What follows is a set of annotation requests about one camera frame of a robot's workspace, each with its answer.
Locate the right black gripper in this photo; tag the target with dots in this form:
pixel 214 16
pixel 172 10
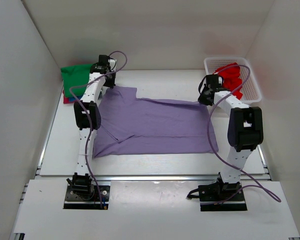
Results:
pixel 201 99

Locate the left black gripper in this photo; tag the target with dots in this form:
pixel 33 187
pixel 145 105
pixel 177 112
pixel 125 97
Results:
pixel 112 84

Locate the purple t-shirt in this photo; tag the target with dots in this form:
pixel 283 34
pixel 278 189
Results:
pixel 145 126

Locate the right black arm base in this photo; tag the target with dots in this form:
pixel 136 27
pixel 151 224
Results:
pixel 219 196

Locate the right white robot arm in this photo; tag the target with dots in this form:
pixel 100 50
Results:
pixel 245 126

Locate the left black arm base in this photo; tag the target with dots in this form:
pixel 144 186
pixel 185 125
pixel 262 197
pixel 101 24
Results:
pixel 82 193

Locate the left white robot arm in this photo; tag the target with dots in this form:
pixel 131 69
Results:
pixel 87 115

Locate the red crumpled t-shirt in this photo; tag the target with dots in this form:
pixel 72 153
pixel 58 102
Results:
pixel 231 76

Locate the green folded t-shirt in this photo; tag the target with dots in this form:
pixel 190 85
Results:
pixel 75 75

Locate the white plastic basket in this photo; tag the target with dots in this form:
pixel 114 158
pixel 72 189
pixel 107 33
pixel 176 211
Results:
pixel 249 93

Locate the blue folded t-shirt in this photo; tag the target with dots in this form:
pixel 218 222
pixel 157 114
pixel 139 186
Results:
pixel 73 99

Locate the magenta folded t-shirt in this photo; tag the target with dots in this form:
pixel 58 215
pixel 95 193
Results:
pixel 66 100

